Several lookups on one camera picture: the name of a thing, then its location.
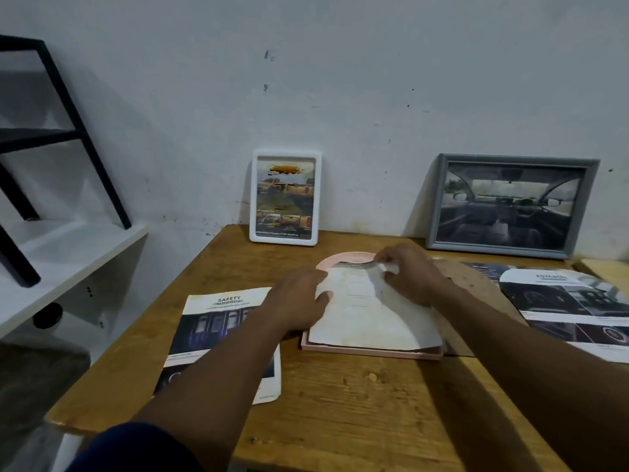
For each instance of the person's right hand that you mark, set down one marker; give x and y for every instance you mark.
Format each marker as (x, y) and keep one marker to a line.
(417, 277)

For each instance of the person's left hand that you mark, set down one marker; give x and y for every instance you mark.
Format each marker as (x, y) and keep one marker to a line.
(292, 304)

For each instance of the person's left thumb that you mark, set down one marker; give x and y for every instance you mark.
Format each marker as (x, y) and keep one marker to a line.
(324, 299)

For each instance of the person's right thumb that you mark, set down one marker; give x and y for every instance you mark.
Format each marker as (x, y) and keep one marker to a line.
(393, 278)

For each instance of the white paper sheet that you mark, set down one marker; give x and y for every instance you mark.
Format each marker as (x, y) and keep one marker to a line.
(373, 314)

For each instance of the person's left forearm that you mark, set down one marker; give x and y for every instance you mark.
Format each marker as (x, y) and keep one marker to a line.
(221, 383)

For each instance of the person's right forearm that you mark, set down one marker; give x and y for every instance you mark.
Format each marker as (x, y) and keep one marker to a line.
(530, 368)

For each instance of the brown cardboard backing board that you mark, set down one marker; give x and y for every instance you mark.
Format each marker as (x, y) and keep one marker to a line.
(471, 294)

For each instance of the dark blue brochure page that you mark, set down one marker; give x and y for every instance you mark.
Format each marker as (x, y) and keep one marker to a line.
(486, 271)

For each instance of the car brochure page with doors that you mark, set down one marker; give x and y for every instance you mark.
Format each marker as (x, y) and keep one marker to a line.
(216, 314)

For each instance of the car brochure page with dashboard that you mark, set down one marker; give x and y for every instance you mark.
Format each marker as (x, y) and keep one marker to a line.
(565, 304)

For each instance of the person's dark blue clothing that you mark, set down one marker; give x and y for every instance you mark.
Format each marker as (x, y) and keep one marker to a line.
(135, 449)

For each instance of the white shelf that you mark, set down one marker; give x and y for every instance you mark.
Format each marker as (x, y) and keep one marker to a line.
(64, 260)

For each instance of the black round knob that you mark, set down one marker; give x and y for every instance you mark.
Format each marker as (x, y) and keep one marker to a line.
(47, 316)

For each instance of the pink picture frame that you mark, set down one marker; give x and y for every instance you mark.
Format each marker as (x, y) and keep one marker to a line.
(344, 352)

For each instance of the white picture frame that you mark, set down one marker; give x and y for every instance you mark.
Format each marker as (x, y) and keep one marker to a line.
(285, 199)

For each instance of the grey picture frame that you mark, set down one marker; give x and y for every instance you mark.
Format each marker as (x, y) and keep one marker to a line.
(511, 206)

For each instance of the black metal chair frame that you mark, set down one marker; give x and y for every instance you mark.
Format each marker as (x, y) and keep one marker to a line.
(73, 132)

